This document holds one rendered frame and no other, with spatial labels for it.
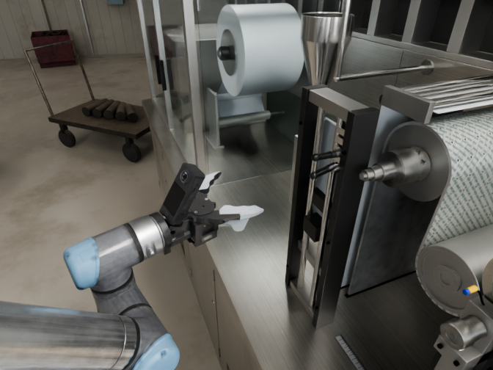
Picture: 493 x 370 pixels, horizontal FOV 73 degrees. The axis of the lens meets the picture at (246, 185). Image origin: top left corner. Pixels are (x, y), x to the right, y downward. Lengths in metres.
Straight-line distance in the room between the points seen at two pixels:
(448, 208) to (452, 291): 0.14
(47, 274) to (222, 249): 1.66
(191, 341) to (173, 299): 0.30
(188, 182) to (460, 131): 0.46
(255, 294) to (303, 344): 0.18
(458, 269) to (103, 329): 0.56
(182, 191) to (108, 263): 0.17
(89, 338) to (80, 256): 0.14
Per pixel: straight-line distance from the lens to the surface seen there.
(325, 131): 0.68
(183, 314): 2.05
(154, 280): 2.24
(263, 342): 0.86
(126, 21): 8.95
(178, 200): 0.61
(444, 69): 1.03
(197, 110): 1.18
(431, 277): 0.72
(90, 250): 0.59
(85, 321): 0.51
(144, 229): 0.61
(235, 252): 1.04
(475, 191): 0.70
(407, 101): 0.62
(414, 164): 0.62
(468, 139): 0.66
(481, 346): 0.66
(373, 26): 1.23
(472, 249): 0.68
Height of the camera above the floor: 1.62
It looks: 32 degrees down
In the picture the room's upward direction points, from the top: straight up
